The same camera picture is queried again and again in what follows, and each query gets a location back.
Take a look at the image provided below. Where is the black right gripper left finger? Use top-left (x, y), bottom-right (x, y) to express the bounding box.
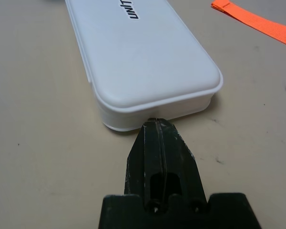
top-left (123, 118), bottom-right (167, 199)

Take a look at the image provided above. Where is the orange and teal backpack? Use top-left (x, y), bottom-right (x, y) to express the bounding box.
top-left (211, 0), bottom-right (286, 50)

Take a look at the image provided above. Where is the white plastic pencil case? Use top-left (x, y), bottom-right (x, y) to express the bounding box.
top-left (64, 0), bottom-right (224, 132)

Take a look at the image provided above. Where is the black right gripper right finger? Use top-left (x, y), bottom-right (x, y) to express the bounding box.
top-left (158, 118), bottom-right (208, 203)

